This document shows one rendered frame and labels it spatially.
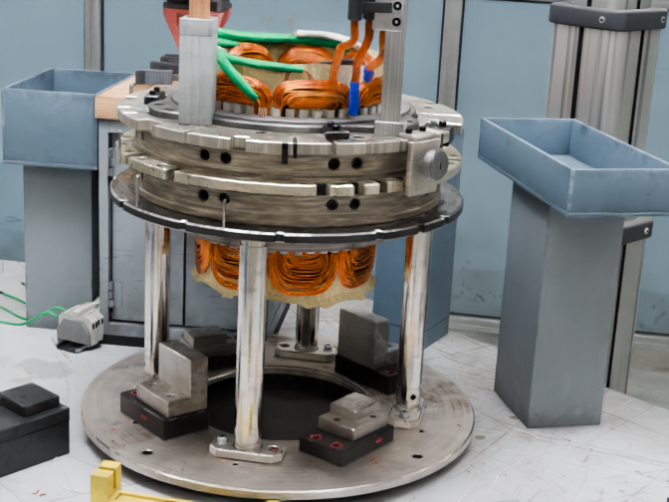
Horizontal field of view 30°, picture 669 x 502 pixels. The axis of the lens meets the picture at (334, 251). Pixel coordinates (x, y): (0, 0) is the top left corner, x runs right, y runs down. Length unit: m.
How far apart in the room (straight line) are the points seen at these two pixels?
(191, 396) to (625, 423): 0.45
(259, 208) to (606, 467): 0.43
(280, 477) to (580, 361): 0.35
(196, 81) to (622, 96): 0.61
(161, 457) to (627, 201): 0.48
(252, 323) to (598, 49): 0.60
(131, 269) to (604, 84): 0.58
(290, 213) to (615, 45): 0.56
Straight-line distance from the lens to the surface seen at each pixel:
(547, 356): 1.26
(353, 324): 1.29
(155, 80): 1.38
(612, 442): 1.28
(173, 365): 1.18
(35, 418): 1.16
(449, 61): 3.40
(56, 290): 1.49
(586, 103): 1.50
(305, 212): 1.05
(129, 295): 1.44
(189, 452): 1.14
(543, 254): 1.23
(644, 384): 3.61
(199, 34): 1.06
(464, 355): 1.46
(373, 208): 1.07
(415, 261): 1.17
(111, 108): 1.38
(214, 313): 1.42
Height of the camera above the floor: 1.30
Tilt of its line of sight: 16 degrees down
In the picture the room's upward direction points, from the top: 3 degrees clockwise
